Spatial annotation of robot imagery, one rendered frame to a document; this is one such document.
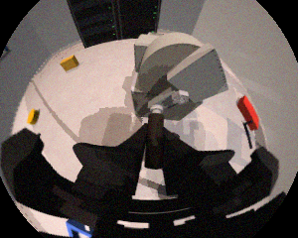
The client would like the blue c-clamp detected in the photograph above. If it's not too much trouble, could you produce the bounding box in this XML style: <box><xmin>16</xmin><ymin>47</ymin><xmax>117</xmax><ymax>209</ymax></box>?
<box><xmin>66</xmin><ymin>219</ymin><xmax>94</xmax><ymax>238</ymax></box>

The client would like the short yellow cylinder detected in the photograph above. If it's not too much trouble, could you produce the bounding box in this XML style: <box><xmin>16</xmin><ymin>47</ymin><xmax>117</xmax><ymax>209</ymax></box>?
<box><xmin>27</xmin><ymin>110</ymin><xmax>39</xmax><ymax>126</ymax></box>

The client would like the yellow-brown rectangular block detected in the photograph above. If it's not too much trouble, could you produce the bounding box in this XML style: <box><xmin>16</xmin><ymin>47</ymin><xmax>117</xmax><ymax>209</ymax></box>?
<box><xmin>61</xmin><ymin>56</ymin><xmax>78</xmax><ymax>71</ymax></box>

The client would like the red flat rectangular block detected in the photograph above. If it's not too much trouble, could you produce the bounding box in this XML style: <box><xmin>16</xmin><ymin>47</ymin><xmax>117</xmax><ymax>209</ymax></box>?
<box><xmin>237</xmin><ymin>95</ymin><xmax>259</xmax><ymax>131</ymax></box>

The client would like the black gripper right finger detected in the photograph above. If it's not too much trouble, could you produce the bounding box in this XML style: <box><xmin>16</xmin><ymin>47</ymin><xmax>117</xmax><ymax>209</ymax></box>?
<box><xmin>162</xmin><ymin>127</ymin><xmax>235</xmax><ymax>195</ymax></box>

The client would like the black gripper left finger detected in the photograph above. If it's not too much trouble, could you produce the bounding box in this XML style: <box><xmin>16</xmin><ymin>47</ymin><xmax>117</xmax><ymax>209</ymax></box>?
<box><xmin>73</xmin><ymin>123</ymin><xmax>148</xmax><ymax>195</ymax></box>

